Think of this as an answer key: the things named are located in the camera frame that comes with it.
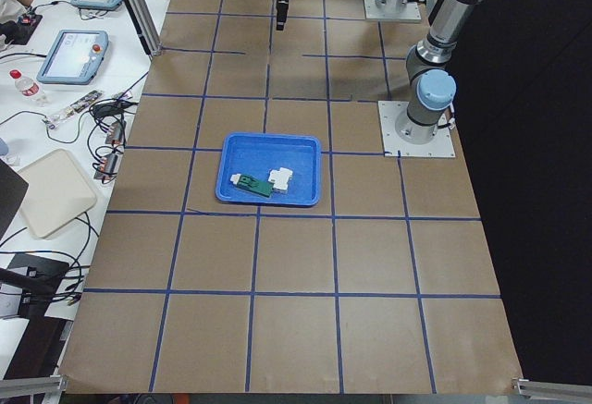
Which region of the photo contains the beige plastic tray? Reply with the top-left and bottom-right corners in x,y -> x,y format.
18,149 -> 97,239

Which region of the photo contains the plastic water bottle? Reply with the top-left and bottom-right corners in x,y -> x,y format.
9,69 -> 49,106

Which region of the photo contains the green white relay module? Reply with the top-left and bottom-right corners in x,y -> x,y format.
230,173 -> 273,198

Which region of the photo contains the white red circuit breaker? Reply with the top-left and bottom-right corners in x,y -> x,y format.
268,167 -> 293,193

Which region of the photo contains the aluminium frame post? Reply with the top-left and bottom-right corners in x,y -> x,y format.
122,0 -> 162,57

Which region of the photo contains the blue plastic tray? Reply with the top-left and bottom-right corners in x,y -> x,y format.
216,132 -> 322,207

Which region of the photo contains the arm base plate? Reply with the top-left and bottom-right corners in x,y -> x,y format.
377,101 -> 456,159
364,0 -> 422,23

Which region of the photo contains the near teach pendant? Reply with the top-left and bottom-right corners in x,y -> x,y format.
37,30 -> 109,85

